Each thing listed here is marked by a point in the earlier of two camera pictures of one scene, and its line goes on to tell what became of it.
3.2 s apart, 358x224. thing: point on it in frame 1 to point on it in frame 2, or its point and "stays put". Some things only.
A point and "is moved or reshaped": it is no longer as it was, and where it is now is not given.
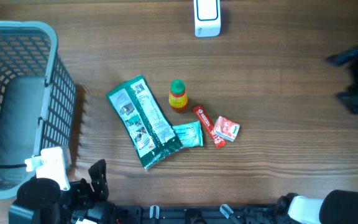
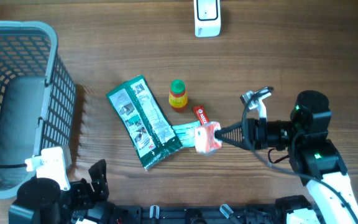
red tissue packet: x=226 y=129 is moved or reshaped
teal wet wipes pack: x=189 y=134 stays put
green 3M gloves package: x=144 y=120 stays put
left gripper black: x=97 y=173 stays put
